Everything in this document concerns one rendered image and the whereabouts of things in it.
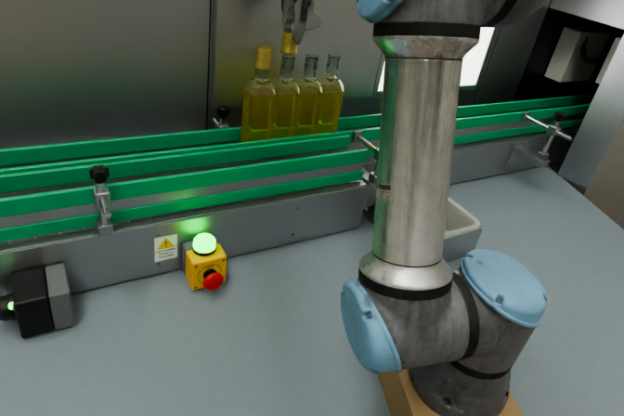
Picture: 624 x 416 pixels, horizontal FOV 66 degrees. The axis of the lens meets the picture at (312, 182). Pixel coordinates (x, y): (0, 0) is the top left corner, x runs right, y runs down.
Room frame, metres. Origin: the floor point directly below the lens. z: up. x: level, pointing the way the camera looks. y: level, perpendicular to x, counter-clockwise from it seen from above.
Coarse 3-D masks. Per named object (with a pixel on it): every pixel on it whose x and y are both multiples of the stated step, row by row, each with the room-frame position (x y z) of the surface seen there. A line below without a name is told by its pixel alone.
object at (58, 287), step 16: (16, 272) 0.57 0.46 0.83; (32, 272) 0.58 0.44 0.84; (48, 272) 0.58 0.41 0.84; (64, 272) 0.59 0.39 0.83; (16, 288) 0.54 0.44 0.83; (32, 288) 0.54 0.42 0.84; (48, 288) 0.55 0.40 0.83; (64, 288) 0.55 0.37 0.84; (16, 304) 0.51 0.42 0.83; (32, 304) 0.52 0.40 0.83; (48, 304) 0.53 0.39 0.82; (64, 304) 0.54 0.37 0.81; (32, 320) 0.52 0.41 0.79; (48, 320) 0.53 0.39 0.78; (64, 320) 0.54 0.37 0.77
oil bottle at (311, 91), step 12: (300, 84) 1.02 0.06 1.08; (312, 84) 1.02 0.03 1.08; (300, 96) 1.01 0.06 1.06; (312, 96) 1.02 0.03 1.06; (300, 108) 1.01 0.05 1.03; (312, 108) 1.02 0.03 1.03; (300, 120) 1.01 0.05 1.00; (312, 120) 1.02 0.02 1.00; (300, 132) 1.01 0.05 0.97; (312, 132) 1.03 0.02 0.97
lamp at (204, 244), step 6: (198, 234) 0.73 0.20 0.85; (204, 234) 0.73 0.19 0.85; (210, 234) 0.73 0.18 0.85; (198, 240) 0.71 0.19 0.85; (204, 240) 0.71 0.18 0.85; (210, 240) 0.71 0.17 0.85; (192, 246) 0.71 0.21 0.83; (198, 246) 0.70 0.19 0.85; (204, 246) 0.70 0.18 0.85; (210, 246) 0.71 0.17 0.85; (198, 252) 0.70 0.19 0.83; (204, 252) 0.70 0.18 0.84; (210, 252) 0.71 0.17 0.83
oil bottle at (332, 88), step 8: (320, 80) 1.06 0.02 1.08; (328, 80) 1.06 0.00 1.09; (336, 80) 1.06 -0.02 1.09; (328, 88) 1.04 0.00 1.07; (336, 88) 1.06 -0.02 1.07; (328, 96) 1.04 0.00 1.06; (336, 96) 1.06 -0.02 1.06; (328, 104) 1.05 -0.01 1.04; (336, 104) 1.06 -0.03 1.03; (320, 112) 1.04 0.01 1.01; (328, 112) 1.05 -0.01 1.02; (336, 112) 1.06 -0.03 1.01; (320, 120) 1.04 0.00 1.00; (328, 120) 1.05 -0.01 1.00; (336, 120) 1.06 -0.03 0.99; (320, 128) 1.04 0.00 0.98; (328, 128) 1.05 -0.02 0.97; (336, 128) 1.07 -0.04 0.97
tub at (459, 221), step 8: (448, 200) 1.04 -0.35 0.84; (448, 208) 1.03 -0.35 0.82; (456, 208) 1.02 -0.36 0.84; (448, 216) 1.02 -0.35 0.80; (456, 216) 1.01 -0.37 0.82; (464, 216) 0.99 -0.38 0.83; (472, 216) 0.98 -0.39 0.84; (448, 224) 1.01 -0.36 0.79; (456, 224) 1.00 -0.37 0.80; (464, 224) 0.98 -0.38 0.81; (472, 224) 0.97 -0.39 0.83; (448, 232) 0.89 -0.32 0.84; (456, 232) 0.90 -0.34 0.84; (464, 232) 0.91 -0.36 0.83
